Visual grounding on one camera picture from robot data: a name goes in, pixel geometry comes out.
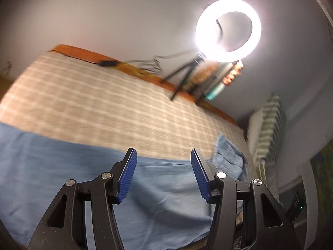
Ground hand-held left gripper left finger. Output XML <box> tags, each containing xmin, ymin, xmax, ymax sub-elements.
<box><xmin>27</xmin><ymin>148</ymin><xmax>138</xmax><ymax>250</ymax></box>

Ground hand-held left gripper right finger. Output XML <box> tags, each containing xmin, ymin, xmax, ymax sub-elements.
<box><xmin>191</xmin><ymin>148</ymin><xmax>303</xmax><ymax>250</ymax></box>

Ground blue denim pants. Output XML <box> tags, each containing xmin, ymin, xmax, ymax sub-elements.
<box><xmin>0</xmin><ymin>122</ymin><xmax>251</xmax><ymax>249</ymax></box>

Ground beige plaid blanket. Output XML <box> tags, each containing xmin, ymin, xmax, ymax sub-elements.
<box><xmin>0</xmin><ymin>49</ymin><xmax>257</xmax><ymax>168</ymax></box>

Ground green white patterned cloth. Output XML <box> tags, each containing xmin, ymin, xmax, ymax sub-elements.
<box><xmin>246</xmin><ymin>93</ymin><xmax>288</xmax><ymax>197</ymax></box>

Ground black tripod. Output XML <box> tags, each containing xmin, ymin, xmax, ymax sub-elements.
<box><xmin>160</xmin><ymin>55</ymin><xmax>209</xmax><ymax>102</ymax></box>

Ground black device with green light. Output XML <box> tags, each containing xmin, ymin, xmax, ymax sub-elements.
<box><xmin>286</xmin><ymin>187</ymin><xmax>304</xmax><ymax>223</ymax></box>

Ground orange patterned bed sheet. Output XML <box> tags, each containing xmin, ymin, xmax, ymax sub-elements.
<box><xmin>48</xmin><ymin>44</ymin><xmax>239</xmax><ymax>126</ymax></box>

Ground black cable with remote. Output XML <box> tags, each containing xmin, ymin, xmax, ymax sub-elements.
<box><xmin>49</xmin><ymin>50</ymin><xmax>163</xmax><ymax>78</ymax></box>

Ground white ring light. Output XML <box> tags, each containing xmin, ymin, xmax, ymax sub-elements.
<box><xmin>195</xmin><ymin>0</ymin><xmax>262</xmax><ymax>63</ymax></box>

